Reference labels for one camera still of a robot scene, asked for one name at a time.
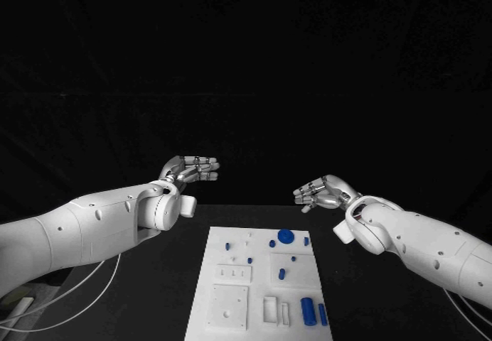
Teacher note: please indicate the blue gear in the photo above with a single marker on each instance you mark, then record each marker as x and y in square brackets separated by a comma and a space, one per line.
[285, 236]

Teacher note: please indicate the thin long blue cylinder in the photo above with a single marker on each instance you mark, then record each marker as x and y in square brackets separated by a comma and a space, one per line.
[321, 314]

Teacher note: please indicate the thick long blue cylinder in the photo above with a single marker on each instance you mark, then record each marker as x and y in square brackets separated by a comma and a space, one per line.
[307, 311]

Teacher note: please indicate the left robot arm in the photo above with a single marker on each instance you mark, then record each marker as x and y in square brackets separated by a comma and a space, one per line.
[76, 234]

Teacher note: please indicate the blue short cylinder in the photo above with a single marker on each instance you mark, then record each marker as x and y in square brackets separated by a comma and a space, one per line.
[281, 274]

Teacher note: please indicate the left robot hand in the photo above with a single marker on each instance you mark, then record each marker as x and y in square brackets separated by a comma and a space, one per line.
[192, 167]

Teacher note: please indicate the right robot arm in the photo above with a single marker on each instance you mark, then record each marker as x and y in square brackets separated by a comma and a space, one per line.
[422, 245]

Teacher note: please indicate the white task board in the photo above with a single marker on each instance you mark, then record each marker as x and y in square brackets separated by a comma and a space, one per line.
[258, 285]

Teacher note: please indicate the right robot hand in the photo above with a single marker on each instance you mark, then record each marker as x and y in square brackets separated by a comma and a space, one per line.
[326, 193]

